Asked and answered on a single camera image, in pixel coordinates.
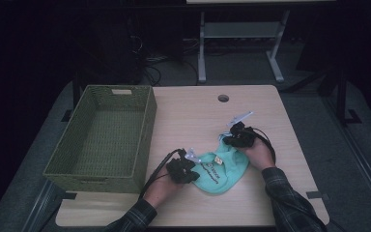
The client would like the tangle of floor cables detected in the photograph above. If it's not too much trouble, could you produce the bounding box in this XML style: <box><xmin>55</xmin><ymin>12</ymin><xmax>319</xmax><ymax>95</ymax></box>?
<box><xmin>127</xmin><ymin>32</ymin><xmax>201</xmax><ymax>87</ymax></box>

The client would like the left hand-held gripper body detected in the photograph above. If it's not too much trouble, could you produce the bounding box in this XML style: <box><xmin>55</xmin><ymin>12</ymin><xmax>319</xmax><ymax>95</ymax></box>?
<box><xmin>165</xmin><ymin>147</ymin><xmax>203</xmax><ymax>185</ymax></box>

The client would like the green woven basket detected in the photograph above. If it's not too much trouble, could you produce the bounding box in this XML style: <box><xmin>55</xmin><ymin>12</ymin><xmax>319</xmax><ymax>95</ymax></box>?
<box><xmin>43</xmin><ymin>84</ymin><xmax>158</xmax><ymax>194</ymax></box>

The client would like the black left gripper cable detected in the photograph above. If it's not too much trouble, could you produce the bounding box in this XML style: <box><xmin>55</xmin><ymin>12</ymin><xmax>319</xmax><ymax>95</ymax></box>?
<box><xmin>138</xmin><ymin>148</ymin><xmax>186</xmax><ymax>201</ymax></box>

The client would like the person's left hand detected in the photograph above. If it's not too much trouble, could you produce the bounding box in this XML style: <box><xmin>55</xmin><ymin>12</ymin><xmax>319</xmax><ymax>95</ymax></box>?
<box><xmin>143</xmin><ymin>173</ymin><xmax>184</xmax><ymax>209</ymax></box>

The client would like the mint green bib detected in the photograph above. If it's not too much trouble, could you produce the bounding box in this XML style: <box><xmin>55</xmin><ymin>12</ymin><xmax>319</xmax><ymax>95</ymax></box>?
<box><xmin>191</xmin><ymin>132</ymin><xmax>251</xmax><ymax>195</ymax></box>

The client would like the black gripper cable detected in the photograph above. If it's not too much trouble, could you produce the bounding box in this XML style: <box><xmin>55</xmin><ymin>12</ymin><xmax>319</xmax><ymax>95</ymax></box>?
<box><xmin>250</xmin><ymin>127</ymin><xmax>277</xmax><ymax>164</ymax></box>
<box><xmin>138</xmin><ymin>148</ymin><xmax>186</xmax><ymax>201</ymax></box>

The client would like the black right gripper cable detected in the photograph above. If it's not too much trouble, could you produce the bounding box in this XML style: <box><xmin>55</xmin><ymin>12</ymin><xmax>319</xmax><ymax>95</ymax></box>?
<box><xmin>250</xmin><ymin>127</ymin><xmax>277</xmax><ymax>164</ymax></box>

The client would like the aluminium rail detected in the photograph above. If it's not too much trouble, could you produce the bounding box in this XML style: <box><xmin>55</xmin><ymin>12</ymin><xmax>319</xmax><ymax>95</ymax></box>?
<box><xmin>20</xmin><ymin>178</ymin><xmax>64</xmax><ymax>232</ymax></box>
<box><xmin>321</xmin><ymin>95</ymin><xmax>371</xmax><ymax>224</ymax></box>

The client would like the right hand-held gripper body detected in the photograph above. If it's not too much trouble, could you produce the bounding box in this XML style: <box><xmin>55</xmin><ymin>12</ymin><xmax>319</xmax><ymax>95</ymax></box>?
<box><xmin>226</xmin><ymin>110</ymin><xmax>258</xmax><ymax>148</ymax></box>

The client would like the white metal stand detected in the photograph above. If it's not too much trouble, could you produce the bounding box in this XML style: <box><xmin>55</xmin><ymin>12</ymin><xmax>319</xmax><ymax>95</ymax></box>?
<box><xmin>196</xmin><ymin>9</ymin><xmax>291</xmax><ymax>84</ymax></box>

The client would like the black tape strip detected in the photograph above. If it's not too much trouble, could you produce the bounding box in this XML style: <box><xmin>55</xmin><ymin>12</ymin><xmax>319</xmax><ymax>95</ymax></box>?
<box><xmin>305</xmin><ymin>190</ymin><xmax>330</xmax><ymax>201</ymax></box>
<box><xmin>57</xmin><ymin>190</ymin><xmax>78</xmax><ymax>201</ymax></box>

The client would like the person's right hand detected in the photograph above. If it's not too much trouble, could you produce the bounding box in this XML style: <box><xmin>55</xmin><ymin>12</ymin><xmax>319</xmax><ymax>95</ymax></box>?
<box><xmin>237</xmin><ymin>137</ymin><xmax>277</xmax><ymax>171</ymax></box>

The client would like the black metal stand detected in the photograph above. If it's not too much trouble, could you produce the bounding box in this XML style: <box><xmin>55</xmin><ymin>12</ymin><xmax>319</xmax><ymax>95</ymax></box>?
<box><xmin>333</xmin><ymin>66</ymin><xmax>362</xmax><ymax>128</ymax></box>

